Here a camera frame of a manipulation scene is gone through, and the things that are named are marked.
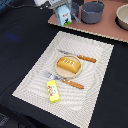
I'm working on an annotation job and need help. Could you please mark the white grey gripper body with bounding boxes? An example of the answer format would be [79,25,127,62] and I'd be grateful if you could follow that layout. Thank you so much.
[34,0,72,9]

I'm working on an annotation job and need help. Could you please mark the light blue milk carton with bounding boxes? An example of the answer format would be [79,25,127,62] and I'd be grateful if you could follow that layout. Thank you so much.
[57,5,72,26]

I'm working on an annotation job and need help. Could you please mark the orange bread loaf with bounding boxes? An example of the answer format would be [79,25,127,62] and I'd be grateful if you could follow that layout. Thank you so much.
[57,56,81,74]

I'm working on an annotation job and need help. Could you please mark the yellow butter box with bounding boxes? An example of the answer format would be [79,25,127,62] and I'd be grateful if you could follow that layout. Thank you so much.
[47,80,60,103]

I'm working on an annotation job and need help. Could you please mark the dark grey cooking pot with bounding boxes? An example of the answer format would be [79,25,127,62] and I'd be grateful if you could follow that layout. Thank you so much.
[81,0,104,24]

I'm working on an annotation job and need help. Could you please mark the round wooden plate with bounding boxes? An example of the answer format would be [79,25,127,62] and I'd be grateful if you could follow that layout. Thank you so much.
[55,55,82,78]

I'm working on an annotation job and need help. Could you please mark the cream bowl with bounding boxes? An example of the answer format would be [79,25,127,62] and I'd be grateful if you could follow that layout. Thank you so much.
[116,4,128,30]

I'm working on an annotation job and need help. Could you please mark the beige woven placemat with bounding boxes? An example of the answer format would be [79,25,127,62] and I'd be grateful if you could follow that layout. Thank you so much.
[11,30,115,128]

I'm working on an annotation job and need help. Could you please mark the black cable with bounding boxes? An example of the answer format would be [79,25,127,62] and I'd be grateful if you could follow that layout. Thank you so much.
[0,0,44,10]

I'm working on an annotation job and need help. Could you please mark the silver knife with wooden handle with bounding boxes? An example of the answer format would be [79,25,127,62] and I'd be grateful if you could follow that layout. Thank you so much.
[57,49,97,63]

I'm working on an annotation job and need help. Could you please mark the silver fork with wooden handle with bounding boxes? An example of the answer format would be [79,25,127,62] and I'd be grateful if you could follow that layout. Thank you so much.
[43,71,84,89]

